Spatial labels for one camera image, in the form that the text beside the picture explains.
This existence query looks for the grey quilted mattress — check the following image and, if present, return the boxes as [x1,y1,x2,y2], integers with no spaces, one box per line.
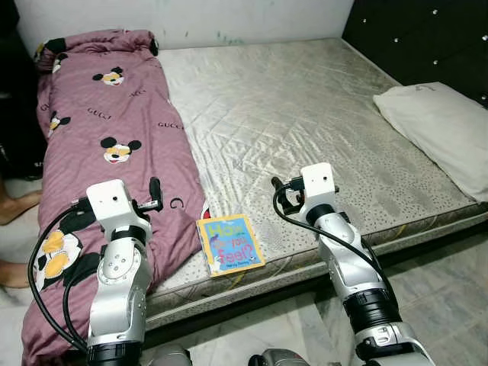
[141,37,488,334]

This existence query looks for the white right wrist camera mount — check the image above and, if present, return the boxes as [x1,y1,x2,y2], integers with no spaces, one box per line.
[299,162,339,212]

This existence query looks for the grey right robot leg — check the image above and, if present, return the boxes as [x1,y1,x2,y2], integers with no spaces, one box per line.
[249,348,311,366]

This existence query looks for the person in black clothes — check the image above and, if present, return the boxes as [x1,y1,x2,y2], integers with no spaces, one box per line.
[0,188,44,291]

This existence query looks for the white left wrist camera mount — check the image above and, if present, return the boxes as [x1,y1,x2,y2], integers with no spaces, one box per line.
[85,179,139,232]

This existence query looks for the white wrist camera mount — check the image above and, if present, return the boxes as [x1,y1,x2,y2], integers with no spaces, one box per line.
[85,179,139,232]
[299,162,339,212]

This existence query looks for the colourful children's book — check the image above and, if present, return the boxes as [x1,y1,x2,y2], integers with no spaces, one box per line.
[195,213,267,278]

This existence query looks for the black bed frame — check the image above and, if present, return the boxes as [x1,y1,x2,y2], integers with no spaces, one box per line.
[143,217,488,348]

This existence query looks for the dark tufted headboard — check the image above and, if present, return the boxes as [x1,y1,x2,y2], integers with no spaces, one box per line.
[340,0,488,109]

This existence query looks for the short black left arm cable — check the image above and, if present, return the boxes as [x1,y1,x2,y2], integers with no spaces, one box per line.
[61,252,104,344]

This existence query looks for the long black left arm cable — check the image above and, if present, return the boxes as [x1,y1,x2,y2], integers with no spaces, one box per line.
[27,195,98,355]

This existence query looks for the black bag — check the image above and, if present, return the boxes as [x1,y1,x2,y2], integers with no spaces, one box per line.
[0,0,48,181]

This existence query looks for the grey robot leg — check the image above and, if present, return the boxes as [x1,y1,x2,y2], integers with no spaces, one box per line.
[143,344,193,366]
[249,348,311,366]

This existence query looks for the grey left robot leg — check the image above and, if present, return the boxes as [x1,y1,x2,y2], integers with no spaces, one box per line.
[143,344,193,366]

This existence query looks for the white pillow with black writing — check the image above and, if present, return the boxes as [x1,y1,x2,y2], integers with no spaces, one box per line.
[371,81,488,204]

